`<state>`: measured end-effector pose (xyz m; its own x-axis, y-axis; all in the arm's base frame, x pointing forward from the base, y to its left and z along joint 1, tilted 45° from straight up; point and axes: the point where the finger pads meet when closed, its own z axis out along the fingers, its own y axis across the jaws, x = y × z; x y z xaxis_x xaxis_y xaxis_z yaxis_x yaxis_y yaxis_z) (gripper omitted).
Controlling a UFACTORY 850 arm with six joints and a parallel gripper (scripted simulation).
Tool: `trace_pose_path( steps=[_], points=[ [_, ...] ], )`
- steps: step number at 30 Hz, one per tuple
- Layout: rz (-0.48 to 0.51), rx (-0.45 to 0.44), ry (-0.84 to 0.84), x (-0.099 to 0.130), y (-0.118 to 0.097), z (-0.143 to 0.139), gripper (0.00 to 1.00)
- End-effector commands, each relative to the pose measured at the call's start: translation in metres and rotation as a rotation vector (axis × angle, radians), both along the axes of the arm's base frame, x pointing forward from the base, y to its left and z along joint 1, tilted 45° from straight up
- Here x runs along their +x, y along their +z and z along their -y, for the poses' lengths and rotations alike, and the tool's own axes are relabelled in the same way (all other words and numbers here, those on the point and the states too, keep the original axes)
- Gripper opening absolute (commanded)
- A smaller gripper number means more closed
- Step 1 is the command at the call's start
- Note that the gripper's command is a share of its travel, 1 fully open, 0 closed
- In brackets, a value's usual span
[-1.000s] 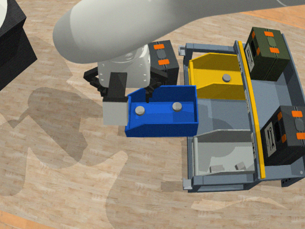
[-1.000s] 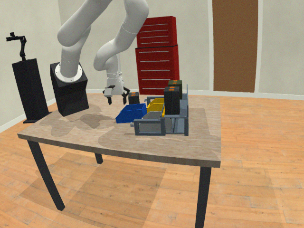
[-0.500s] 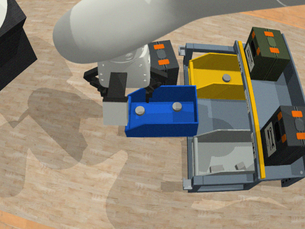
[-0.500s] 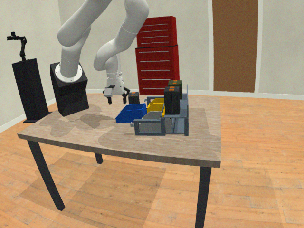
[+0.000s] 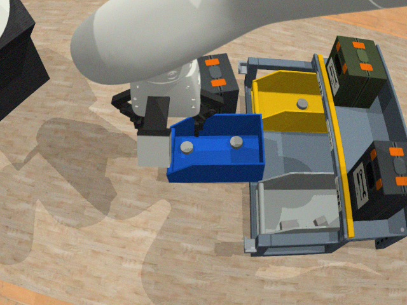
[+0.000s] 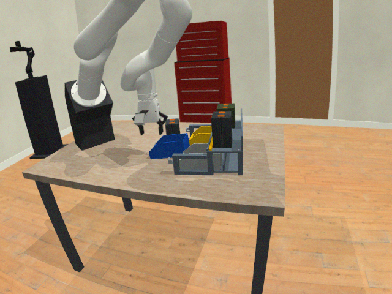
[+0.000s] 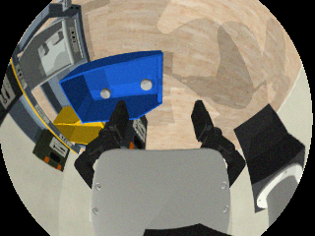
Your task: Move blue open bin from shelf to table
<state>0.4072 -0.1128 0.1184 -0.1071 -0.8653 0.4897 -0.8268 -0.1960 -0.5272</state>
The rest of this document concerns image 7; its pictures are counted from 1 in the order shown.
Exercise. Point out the yellow open bin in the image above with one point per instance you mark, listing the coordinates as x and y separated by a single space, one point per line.
67 122

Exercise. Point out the blue bin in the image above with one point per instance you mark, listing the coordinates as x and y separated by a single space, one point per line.
124 81

